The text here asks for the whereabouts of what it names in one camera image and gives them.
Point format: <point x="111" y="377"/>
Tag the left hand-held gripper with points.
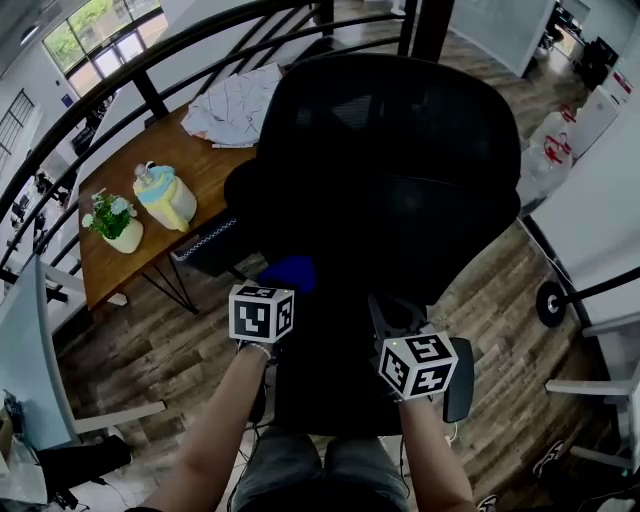
<point x="260" y="315"/>

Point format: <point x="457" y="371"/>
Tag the black chair seat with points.
<point x="340" y="390"/>

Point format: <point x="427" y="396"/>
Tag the blue cloth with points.
<point x="290" y="272"/>

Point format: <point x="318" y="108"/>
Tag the cream pitcher with blue lid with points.
<point x="165" y="200"/>

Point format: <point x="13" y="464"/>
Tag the small blue wall sign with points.
<point x="68" y="100"/>

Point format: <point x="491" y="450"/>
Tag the small black box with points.
<point x="150" y="121"/>

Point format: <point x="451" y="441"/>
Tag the white desk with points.
<point x="30" y="360"/>

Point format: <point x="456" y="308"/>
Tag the person's left forearm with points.
<point x="215" y="440"/>

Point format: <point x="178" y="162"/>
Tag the white checked fabric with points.
<point x="235" y="105"/>

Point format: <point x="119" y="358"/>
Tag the person's right forearm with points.
<point x="432" y="450"/>

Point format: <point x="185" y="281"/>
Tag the dark wooden railing post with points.
<point x="327" y="10"/>
<point x="432" y="30"/>

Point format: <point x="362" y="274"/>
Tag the red and white sign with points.
<point x="623" y="87"/>

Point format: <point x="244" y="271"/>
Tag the white table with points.
<point x="585" y="387"/>

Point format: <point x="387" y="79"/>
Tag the green plant in cream pot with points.
<point x="117" y="225"/>

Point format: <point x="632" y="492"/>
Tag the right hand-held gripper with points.
<point x="417" y="365"/>

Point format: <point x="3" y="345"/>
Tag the dark chair with patterned trim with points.
<point x="215" y="250"/>

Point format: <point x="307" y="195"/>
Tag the black chair armrest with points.
<point x="459" y="380"/>

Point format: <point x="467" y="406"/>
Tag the wooden table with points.
<point x="165" y="150"/>

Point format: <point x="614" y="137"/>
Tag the black mesh chair headrest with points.
<point x="390" y="115"/>

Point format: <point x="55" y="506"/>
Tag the black curved railing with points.
<point x="150" y="55"/>

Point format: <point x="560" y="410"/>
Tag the black coat stand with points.
<point x="552" y="302"/>

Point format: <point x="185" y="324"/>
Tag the large window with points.
<point x="100" y="40"/>

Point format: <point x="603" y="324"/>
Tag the black mesh office chair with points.
<point x="400" y="240"/>

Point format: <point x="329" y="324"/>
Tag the white water dispenser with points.
<point x="597" y="120"/>

